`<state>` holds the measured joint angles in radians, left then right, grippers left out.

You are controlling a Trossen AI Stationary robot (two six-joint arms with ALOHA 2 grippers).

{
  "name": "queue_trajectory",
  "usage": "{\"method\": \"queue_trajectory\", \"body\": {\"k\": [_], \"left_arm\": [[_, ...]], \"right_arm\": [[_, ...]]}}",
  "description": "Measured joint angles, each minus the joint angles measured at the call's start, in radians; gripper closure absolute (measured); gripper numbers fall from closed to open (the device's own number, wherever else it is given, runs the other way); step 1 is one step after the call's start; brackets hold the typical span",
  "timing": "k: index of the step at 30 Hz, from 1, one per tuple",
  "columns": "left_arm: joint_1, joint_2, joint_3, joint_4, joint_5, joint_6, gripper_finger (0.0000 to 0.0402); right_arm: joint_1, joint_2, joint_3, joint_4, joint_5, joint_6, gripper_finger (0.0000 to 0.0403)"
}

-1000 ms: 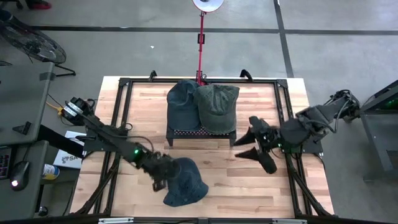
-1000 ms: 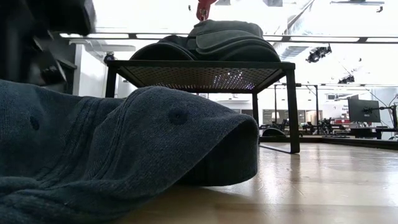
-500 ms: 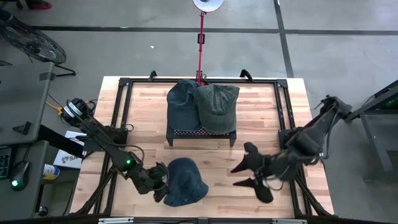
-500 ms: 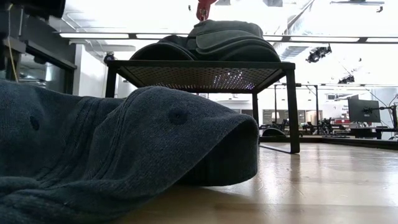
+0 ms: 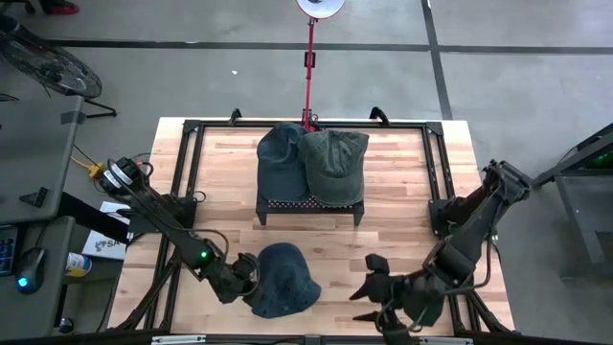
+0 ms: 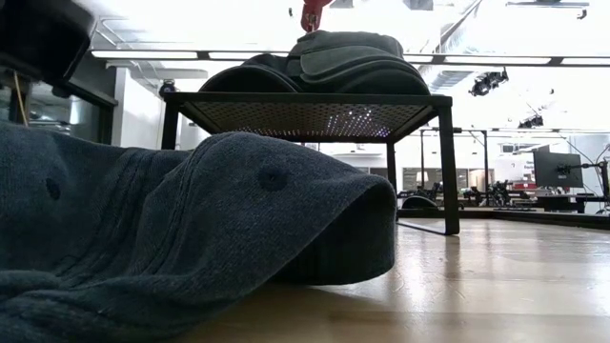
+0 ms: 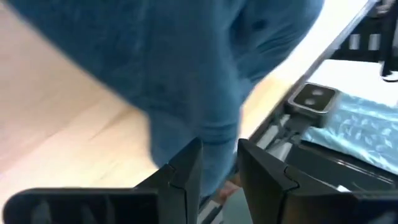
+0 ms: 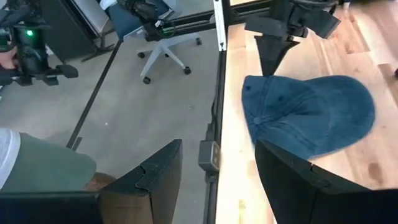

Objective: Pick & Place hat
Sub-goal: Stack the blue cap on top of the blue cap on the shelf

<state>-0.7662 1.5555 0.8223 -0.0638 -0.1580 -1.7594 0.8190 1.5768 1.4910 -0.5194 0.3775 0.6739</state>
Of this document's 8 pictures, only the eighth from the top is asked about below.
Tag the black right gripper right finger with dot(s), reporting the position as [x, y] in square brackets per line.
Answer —
[295, 193]

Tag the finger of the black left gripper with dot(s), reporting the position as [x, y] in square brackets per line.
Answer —
[281, 51]
[267, 51]

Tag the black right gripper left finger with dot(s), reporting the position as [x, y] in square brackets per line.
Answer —
[155, 193]

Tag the blue denim cap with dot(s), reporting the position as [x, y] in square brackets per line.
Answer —
[311, 115]

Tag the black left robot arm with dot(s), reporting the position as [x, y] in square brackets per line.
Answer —
[146, 12]

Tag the wooden table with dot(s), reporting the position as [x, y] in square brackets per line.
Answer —
[217, 93]

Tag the blue white office chair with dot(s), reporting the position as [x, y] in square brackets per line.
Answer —
[161, 46]

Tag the person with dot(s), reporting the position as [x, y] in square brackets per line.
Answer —
[46, 165]

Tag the grey desk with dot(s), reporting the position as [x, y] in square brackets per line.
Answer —
[71, 28]

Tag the person's hand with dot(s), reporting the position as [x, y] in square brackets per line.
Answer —
[6, 59]

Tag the silver metal bracket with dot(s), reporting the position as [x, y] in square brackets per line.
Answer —
[219, 25]

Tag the grey table-level camera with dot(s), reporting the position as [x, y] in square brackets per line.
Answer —
[209, 155]

